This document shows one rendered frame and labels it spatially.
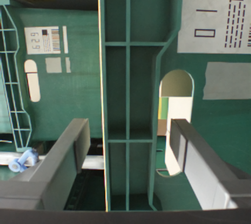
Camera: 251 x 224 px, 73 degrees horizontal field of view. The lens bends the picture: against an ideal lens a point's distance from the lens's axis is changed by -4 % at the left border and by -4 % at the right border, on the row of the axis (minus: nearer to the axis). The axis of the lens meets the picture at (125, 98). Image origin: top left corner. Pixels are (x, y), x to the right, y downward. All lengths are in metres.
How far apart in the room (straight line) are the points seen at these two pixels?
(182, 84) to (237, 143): 0.08
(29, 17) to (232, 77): 0.44
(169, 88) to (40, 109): 0.39
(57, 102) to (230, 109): 0.41
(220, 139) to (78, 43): 0.37
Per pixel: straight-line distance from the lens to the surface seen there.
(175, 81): 0.18
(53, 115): 0.51
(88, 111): 0.48
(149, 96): 0.15
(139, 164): 0.18
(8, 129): 0.61
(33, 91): 0.54
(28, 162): 0.57
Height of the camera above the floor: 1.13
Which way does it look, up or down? 2 degrees up
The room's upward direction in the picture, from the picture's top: 89 degrees counter-clockwise
